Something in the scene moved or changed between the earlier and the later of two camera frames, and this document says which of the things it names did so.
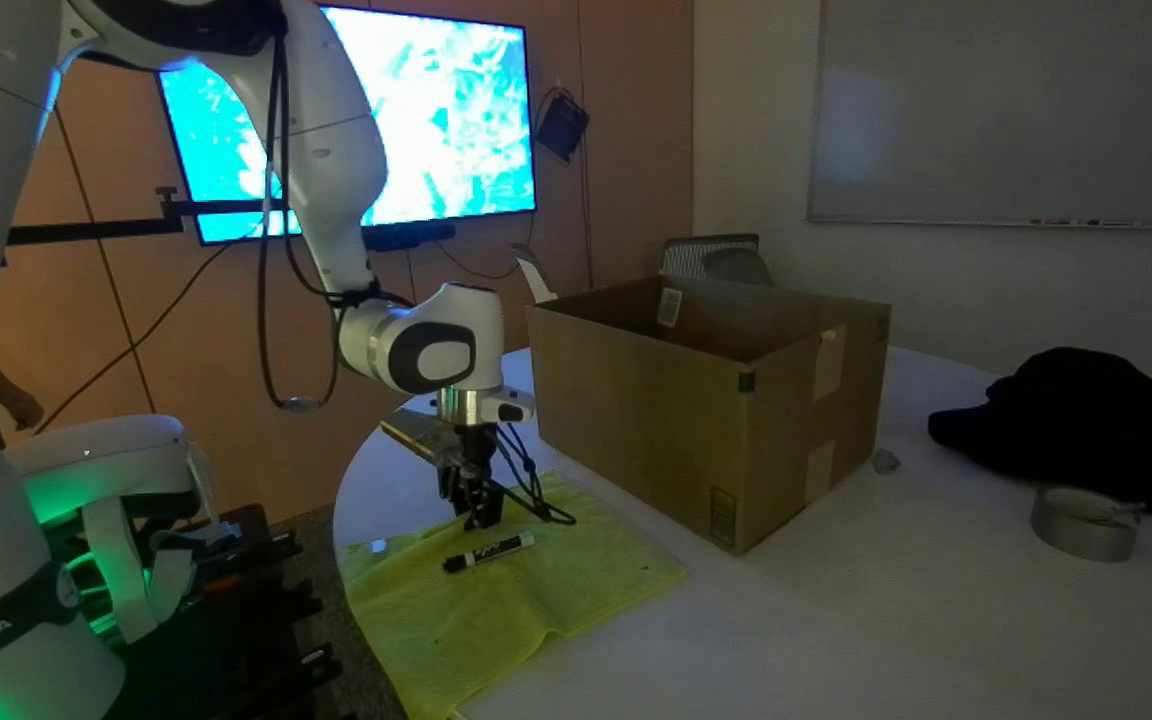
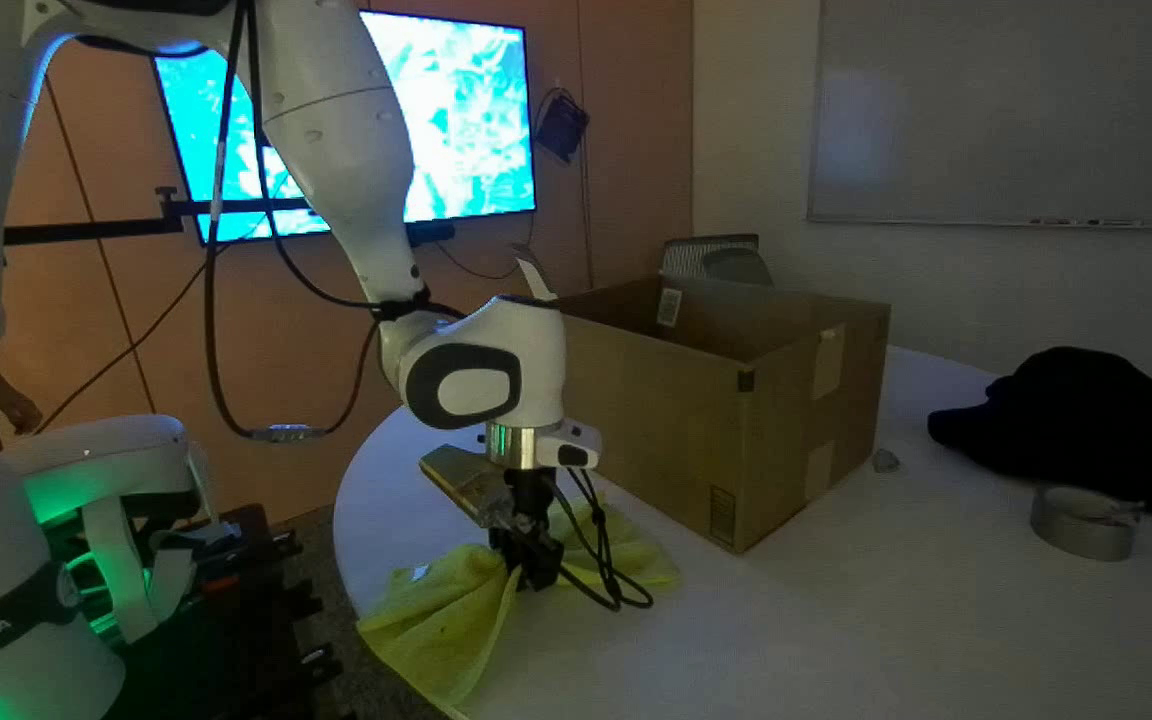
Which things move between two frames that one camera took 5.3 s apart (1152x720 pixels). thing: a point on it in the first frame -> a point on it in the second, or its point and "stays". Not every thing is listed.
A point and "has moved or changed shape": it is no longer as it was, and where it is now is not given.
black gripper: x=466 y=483 -> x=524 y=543
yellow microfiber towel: x=448 y=610 has moved or changed shape
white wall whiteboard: x=1015 y=114 stays
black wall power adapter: x=561 y=126 stays
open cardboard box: x=726 y=404 stays
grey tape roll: x=1084 y=522 stays
